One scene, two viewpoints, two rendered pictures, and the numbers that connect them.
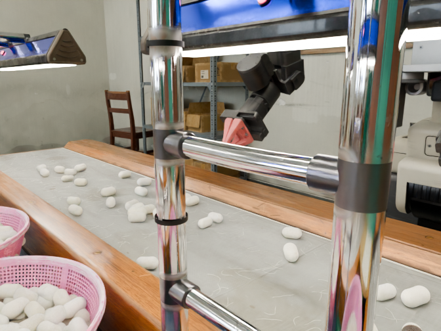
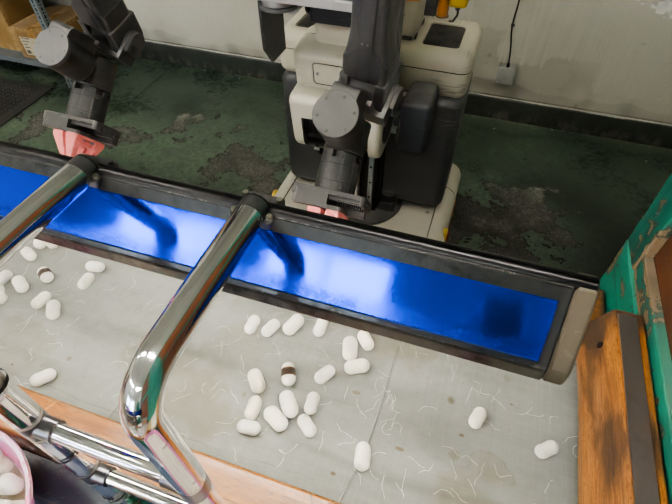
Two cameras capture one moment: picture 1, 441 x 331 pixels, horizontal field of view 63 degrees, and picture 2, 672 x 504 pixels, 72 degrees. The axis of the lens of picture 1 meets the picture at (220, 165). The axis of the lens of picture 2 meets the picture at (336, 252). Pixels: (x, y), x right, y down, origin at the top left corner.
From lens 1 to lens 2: 0.36 m
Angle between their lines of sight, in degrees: 42
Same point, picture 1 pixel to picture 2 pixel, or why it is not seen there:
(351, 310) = not seen: outside the picture
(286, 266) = not seen: hidden behind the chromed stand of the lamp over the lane
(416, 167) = (307, 103)
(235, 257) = (134, 325)
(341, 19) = (154, 267)
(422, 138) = (309, 65)
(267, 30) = (79, 247)
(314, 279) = (214, 329)
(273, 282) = not seen: hidden behind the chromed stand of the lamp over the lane
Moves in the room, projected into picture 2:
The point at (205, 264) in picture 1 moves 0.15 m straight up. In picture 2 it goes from (106, 348) to (61, 286)
